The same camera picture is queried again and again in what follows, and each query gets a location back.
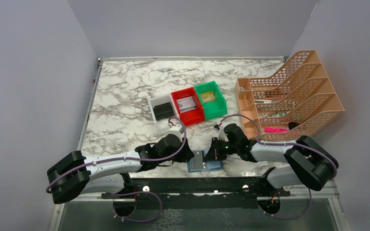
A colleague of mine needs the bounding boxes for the blue card holder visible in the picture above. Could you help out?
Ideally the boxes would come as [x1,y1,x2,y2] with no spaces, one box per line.
[187,150,224,173]

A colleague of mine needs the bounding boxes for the gold credit card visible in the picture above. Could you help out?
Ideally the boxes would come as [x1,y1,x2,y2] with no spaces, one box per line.
[200,91,216,103]

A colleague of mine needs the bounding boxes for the black VIP credit card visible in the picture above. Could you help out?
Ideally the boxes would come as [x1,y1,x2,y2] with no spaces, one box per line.
[190,150,204,171]

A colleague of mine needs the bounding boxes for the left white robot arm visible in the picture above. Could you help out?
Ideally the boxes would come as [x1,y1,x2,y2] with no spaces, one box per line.
[46,134,195,204]

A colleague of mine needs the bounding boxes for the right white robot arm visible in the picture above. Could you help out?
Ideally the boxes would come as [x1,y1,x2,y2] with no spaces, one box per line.
[203,123,339,191]

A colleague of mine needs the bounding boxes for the stack of cards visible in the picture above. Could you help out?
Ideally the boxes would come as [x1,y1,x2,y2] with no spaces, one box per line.
[176,96,196,113]

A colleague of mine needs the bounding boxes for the white plastic bin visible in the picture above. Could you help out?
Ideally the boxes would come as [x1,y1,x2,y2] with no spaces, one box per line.
[148,93,178,134]

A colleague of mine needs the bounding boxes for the pink marker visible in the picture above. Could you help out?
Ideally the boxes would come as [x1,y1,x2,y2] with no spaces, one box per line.
[264,127,289,133]

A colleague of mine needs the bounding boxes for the black wallet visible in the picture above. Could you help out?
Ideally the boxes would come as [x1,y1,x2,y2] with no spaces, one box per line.
[153,103,175,121]

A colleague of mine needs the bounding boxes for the red plastic bin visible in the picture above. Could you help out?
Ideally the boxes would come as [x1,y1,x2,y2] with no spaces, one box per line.
[171,87,205,126]

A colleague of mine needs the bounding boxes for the green plastic bin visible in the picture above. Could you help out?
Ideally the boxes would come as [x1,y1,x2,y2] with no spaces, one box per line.
[194,81,227,120]

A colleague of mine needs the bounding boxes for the pens in organizer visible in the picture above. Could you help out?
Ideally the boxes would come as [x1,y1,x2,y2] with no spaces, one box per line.
[255,98,288,118]

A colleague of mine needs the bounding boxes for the orange file organizer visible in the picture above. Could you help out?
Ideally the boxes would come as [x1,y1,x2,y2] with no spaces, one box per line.
[234,50,344,141]

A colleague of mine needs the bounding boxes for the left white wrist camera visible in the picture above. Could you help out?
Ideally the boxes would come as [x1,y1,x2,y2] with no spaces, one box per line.
[167,124,186,140]

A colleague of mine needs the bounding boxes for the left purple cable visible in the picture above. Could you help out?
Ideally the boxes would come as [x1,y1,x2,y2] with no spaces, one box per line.
[46,116,187,194]

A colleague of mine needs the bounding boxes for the purple cable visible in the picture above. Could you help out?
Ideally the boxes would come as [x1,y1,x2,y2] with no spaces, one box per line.
[213,114,338,179]
[46,116,187,194]

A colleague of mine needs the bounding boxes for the black mounting rail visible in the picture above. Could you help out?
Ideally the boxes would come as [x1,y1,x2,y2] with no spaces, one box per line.
[101,177,290,210]

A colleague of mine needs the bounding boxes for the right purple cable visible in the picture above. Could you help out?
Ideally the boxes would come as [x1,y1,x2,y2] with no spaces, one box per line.
[213,114,338,179]

